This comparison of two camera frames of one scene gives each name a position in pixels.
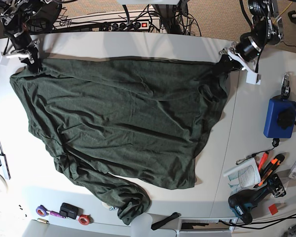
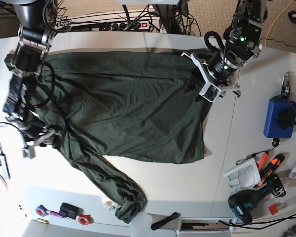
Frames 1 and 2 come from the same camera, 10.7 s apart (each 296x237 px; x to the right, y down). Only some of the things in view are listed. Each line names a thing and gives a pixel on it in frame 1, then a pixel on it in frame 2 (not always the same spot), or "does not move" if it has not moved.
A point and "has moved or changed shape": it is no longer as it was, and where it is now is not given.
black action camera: (68, 211) does not move
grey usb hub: (5, 167) does not move
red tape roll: (85, 219) does not move
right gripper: (244, 51) to (216, 74)
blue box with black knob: (279, 122) does not move
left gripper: (23, 46) to (39, 135)
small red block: (273, 209) does not move
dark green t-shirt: (120, 122) has moved or changed shape
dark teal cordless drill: (241, 202) does not move
